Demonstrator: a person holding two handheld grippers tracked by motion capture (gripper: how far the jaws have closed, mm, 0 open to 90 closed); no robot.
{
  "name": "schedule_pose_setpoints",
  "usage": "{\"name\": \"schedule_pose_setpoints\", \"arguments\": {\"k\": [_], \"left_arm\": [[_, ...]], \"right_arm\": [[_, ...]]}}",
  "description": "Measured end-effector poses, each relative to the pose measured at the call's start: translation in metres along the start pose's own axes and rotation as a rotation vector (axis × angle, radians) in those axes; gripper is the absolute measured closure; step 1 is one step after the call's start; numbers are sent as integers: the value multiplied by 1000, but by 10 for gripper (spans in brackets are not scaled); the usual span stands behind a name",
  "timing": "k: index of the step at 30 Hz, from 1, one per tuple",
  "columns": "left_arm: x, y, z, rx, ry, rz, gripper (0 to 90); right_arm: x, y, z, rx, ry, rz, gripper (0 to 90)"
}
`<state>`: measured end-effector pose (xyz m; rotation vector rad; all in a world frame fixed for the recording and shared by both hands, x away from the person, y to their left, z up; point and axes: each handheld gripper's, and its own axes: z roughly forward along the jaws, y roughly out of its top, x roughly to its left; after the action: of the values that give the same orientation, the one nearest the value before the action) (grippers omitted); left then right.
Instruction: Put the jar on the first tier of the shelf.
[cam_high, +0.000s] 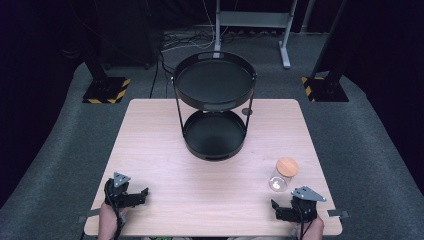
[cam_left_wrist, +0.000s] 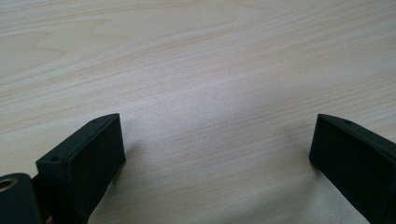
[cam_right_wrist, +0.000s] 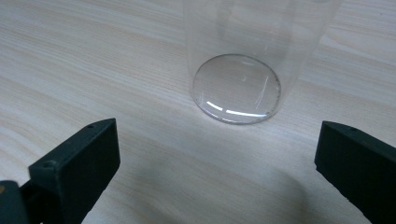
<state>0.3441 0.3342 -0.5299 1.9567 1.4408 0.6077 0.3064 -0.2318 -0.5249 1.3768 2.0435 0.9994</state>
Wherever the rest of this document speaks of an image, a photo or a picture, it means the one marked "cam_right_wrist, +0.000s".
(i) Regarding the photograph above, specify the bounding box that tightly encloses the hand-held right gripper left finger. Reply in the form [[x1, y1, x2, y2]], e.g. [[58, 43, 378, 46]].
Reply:
[[19, 118, 121, 224]]

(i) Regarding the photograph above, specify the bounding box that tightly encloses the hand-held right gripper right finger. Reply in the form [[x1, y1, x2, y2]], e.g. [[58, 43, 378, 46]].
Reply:
[[314, 120, 396, 224]]

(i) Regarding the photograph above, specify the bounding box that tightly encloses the clear drinking glass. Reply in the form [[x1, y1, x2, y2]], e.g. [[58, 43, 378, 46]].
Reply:
[[182, 0, 344, 125]]

